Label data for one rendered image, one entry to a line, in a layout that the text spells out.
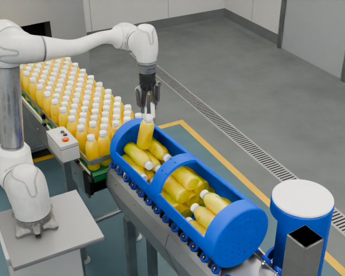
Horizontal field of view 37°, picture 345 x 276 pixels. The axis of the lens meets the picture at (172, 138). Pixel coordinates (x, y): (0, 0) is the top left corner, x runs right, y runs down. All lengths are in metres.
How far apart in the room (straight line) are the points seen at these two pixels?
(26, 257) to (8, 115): 0.59
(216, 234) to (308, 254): 0.83
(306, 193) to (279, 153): 2.20
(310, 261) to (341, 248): 2.55
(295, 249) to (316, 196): 1.25
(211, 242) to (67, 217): 0.69
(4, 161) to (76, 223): 0.41
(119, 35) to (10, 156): 0.71
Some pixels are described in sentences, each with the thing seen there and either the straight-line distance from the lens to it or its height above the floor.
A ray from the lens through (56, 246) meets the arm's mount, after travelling 2.20.
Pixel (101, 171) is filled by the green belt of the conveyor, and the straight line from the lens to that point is 2.81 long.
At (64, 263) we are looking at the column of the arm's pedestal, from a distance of 2.36.
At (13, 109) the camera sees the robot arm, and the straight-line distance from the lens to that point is 2.23.
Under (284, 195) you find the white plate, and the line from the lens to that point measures 2.42.
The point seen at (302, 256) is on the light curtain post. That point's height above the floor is 1.67.
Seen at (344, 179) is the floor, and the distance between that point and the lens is 4.44.
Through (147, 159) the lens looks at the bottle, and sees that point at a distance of 2.46.
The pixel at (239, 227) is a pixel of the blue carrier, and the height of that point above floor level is 1.16.
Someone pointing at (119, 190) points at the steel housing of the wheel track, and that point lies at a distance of 2.70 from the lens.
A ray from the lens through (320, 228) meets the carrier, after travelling 2.40.
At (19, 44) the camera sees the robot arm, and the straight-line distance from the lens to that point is 1.98.
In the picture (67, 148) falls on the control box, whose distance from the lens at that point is 2.69.
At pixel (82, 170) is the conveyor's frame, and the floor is 0.90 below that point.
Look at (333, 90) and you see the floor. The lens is 5.91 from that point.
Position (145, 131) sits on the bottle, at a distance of 2.44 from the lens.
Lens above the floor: 2.49
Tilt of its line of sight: 31 degrees down
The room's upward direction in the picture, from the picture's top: 1 degrees counter-clockwise
